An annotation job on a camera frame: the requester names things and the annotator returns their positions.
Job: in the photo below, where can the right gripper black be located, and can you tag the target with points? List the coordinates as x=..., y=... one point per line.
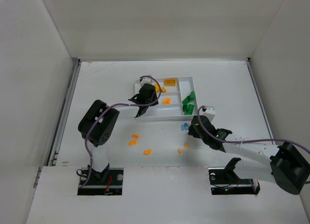
x=196, y=126

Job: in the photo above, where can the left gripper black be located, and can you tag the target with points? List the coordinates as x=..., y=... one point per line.
x=139, y=102

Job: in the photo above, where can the orange half-round lego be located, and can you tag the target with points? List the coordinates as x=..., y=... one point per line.
x=167, y=101

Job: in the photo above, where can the green duplo plate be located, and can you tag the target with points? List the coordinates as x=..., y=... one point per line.
x=186, y=101
x=188, y=109
x=192, y=96

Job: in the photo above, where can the yellow long duplo brick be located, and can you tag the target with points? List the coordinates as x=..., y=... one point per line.
x=170, y=82

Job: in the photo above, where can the orange small brick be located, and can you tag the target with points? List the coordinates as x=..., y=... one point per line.
x=135, y=136

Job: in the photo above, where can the orange elbow piece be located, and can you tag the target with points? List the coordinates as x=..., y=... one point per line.
x=132, y=142

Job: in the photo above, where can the orange curved piece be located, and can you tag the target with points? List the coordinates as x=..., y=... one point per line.
x=147, y=152

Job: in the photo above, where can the yellow curved duplo brick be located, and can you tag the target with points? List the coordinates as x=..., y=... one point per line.
x=157, y=88

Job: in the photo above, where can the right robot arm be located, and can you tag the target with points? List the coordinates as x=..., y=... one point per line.
x=284, y=164

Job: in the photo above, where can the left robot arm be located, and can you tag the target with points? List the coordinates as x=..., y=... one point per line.
x=98, y=123

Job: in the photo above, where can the light blue lego plate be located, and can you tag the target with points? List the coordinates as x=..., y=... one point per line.
x=185, y=127

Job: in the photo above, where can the white divided sorting tray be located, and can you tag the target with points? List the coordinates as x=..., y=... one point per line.
x=184, y=86

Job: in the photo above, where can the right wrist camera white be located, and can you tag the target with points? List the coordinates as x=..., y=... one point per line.
x=209, y=112

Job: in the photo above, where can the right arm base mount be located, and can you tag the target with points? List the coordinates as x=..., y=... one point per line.
x=224, y=181

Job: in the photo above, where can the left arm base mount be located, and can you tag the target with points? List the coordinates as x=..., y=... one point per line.
x=109, y=182

